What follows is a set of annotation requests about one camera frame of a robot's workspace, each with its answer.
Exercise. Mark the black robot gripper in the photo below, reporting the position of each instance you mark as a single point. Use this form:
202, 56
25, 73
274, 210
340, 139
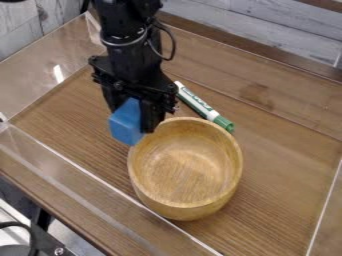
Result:
129, 73

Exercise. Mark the blue rectangular block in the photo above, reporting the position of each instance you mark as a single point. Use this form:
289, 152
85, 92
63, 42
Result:
125, 123

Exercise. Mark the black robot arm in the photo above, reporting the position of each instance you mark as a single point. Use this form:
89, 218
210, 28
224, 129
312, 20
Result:
126, 21

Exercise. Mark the brown wooden bowl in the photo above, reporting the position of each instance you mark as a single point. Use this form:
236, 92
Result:
186, 168

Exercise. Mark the green white marker pen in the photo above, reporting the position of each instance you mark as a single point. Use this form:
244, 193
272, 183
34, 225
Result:
202, 108

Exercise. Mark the black metal table frame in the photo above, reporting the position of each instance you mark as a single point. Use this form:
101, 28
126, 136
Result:
47, 245

